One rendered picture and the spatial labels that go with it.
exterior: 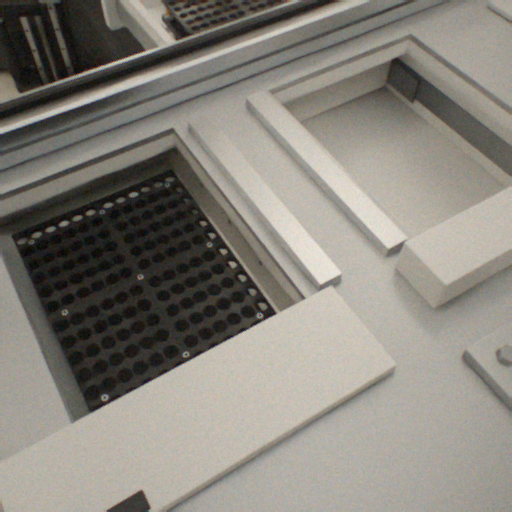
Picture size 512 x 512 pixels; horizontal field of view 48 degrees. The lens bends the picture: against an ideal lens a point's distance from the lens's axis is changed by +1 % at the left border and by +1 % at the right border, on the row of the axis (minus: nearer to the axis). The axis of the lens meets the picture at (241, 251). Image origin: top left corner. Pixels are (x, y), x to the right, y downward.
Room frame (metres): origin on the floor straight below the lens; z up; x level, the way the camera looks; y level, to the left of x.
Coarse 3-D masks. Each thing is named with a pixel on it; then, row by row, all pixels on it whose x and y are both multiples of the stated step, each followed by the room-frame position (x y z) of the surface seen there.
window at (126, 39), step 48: (0, 0) 0.44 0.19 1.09; (48, 0) 0.45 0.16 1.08; (96, 0) 0.47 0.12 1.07; (144, 0) 0.50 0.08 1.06; (192, 0) 0.52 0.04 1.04; (240, 0) 0.55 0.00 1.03; (288, 0) 0.58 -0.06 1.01; (0, 48) 0.43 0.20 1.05; (48, 48) 0.45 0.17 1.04; (96, 48) 0.47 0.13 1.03; (144, 48) 0.49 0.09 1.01; (0, 96) 0.42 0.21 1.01
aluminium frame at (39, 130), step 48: (336, 0) 0.60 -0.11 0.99; (384, 0) 0.62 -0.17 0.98; (432, 0) 0.66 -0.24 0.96; (192, 48) 0.51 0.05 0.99; (240, 48) 0.52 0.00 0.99; (288, 48) 0.56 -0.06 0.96; (48, 96) 0.44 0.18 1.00; (96, 96) 0.45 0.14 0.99; (144, 96) 0.47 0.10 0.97; (192, 96) 0.49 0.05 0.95; (0, 144) 0.39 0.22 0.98; (48, 144) 0.41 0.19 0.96
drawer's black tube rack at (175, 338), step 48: (48, 240) 0.34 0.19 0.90; (96, 240) 0.34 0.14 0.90; (144, 240) 0.34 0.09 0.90; (192, 240) 0.34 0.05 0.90; (48, 288) 0.29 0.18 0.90; (96, 288) 0.31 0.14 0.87; (144, 288) 0.28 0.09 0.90; (192, 288) 0.28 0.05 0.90; (240, 288) 0.28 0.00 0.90; (96, 336) 0.23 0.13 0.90; (144, 336) 0.23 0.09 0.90; (192, 336) 0.23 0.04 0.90; (96, 384) 0.19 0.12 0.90; (144, 384) 0.19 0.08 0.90
